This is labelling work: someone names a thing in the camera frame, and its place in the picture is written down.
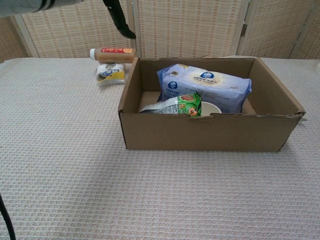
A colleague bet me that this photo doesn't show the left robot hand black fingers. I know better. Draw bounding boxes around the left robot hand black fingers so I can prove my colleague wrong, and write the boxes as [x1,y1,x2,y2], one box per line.
[102,0,137,40]

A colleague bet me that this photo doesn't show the green snack packet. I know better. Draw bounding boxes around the green snack packet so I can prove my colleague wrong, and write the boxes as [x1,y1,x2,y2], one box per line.
[138,92,203,118]

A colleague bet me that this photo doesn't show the white blue tissue pack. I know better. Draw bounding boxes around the white blue tissue pack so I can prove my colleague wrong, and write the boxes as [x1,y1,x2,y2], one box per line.
[156,63,253,114]

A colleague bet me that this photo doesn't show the small white paper cup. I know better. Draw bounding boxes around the small white paper cup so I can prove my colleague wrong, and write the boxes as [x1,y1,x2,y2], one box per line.
[200,100,223,118]

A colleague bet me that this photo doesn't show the open brown cardboard box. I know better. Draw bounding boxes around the open brown cardboard box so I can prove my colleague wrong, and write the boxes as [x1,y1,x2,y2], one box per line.
[117,56,307,153]

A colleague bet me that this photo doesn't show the brown drink bottle red label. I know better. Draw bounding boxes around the brown drink bottle red label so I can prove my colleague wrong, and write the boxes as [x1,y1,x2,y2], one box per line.
[89,47,137,64]

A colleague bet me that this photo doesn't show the white pouch yellow blue print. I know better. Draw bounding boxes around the white pouch yellow blue print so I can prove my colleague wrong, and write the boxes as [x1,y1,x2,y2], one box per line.
[95,62,126,87]

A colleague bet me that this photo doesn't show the woven folding screen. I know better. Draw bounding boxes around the woven folding screen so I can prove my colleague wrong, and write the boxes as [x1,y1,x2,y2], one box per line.
[0,0,320,64]

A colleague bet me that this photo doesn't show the white woven tablecloth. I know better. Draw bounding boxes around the white woven tablecloth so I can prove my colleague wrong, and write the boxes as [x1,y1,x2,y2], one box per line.
[0,56,320,240]

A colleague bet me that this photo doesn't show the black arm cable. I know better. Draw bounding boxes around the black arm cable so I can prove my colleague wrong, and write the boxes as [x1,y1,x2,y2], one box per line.
[0,192,17,240]

